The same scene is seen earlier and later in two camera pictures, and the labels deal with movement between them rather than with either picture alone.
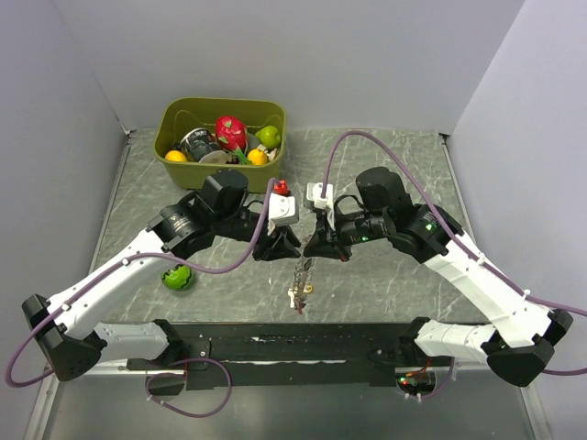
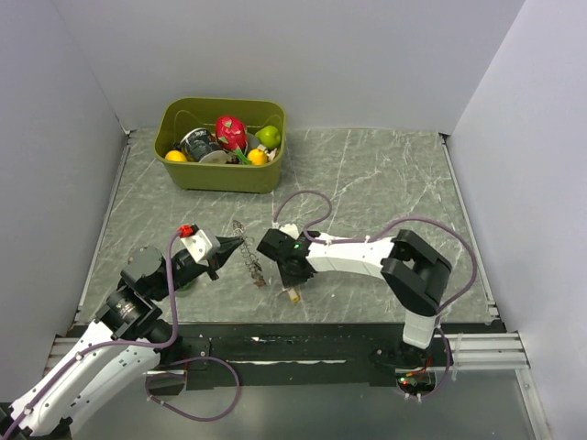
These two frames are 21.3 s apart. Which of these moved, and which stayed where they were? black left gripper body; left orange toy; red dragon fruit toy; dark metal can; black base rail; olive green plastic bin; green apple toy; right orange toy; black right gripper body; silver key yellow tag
Moved: black right gripper body; silver key yellow tag; black left gripper body
Stayed: left orange toy; red dragon fruit toy; black base rail; right orange toy; green apple toy; dark metal can; olive green plastic bin
